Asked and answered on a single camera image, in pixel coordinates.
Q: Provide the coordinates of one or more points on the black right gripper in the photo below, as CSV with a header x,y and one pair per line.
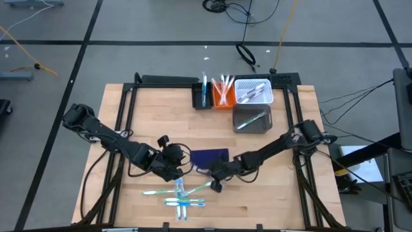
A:
x,y
225,169

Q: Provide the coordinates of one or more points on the black table clamp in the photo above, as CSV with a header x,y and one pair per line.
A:
x,y
259,227
165,226

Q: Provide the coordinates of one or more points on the grey toothbrush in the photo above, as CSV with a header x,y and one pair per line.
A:
x,y
256,93
249,98
259,87

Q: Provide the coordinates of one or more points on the green toothbrush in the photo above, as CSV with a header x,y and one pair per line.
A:
x,y
183,200
251,120
161,192
196,189

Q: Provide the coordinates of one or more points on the white box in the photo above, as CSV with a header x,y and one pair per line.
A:
x,y
363,164

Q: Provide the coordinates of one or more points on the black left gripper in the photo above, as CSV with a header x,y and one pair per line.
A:
x,y
170,159

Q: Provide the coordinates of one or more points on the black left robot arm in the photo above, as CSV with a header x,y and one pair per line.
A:
x,y
112,138

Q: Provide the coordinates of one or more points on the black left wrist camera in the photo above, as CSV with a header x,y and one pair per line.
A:
x,y
163,141

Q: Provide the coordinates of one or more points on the orange slotted plastic basket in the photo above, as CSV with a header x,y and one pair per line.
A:
x,y
232,104

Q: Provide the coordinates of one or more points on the black desk beam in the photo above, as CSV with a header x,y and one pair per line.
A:
x,y
370,149

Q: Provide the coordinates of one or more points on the black long bar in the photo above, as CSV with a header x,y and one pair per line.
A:
x,y
169,79

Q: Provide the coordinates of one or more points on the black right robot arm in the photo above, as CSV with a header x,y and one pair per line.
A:
x,y
277,147

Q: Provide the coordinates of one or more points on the white perforated plastic basket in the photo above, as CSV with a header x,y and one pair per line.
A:
x,y
241,84

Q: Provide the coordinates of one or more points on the grey desk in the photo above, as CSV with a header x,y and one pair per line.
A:
x,y
404,106
394,222

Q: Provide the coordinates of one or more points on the black caster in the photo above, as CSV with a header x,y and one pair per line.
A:
x,y
4,108

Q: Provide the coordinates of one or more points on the black aluminium table frame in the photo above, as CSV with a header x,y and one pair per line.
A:
x,y
154,85

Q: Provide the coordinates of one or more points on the black keyboard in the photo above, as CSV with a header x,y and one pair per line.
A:
x,y
404,190

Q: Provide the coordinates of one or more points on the dark blue mat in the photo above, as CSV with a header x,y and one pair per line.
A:
x,y
209,156

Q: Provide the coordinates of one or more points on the blue toothbrush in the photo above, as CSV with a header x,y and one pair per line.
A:
x,y
204,90
178,206
185,204

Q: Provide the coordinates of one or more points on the grey plastic bin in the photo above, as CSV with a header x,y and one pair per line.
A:
x,y
244,112

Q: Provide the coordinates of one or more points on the grey stand foot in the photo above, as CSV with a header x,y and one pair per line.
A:
x,y
16,76
32,3

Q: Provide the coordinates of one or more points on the orange toothbrush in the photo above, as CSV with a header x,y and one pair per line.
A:
x,y
232,83
222,82
227,82
215,85

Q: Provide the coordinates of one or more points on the black slotted plastic basket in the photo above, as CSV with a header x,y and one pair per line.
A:
x,y
196,101

